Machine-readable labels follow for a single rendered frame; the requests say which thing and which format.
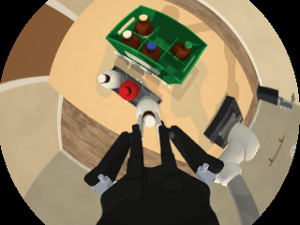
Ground white bottle with grey label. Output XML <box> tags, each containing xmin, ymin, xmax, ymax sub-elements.
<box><xmin>98</xmin><ymin>70</ymin><xmax>125</xmax><ymax>89</ymax></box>
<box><xmin>135</xmin><ymin>97</ymin><xmax>161</xmax><ymax>128</ymax></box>

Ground red bottle with pale label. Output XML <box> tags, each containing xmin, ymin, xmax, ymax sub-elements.
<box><xmin>119</xmin><ymin>81</ymin><xmax>140</xmax><ymax>100</ymax></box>

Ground brown bottle with cream cap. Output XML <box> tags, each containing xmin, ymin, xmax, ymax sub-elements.
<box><xmin>134</xmin><ymin>15</ymin><xmax>153</xmax><ymax>38</ymax></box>

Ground brown bottle with blue cap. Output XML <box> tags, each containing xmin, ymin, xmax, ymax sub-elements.
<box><xmin>141</xmin><ymin>41</ymin><xmax>161</xmax><ymax>62</ymax></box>

